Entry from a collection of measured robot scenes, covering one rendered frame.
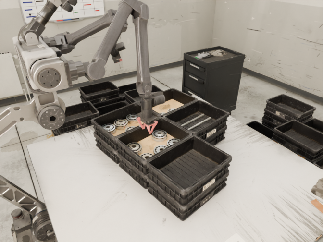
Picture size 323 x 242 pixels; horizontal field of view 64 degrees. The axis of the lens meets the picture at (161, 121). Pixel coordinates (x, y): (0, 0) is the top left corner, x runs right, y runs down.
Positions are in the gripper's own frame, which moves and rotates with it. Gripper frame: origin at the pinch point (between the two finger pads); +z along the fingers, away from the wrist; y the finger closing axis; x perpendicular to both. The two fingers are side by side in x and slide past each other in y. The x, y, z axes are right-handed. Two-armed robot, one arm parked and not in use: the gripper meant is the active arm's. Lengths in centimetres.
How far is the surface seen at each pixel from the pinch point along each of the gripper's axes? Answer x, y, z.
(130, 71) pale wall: -190, 287, 92
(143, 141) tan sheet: -11.3, 17.6, 23.0
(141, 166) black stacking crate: 7.0, -3.0, 21.0
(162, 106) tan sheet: -54, 46, 22
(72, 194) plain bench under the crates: 41, 18, 37
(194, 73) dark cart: -156, 102, 33
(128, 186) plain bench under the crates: 13.0, 2.5, 36.6
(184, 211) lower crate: 5.5, -37.1, 29.1
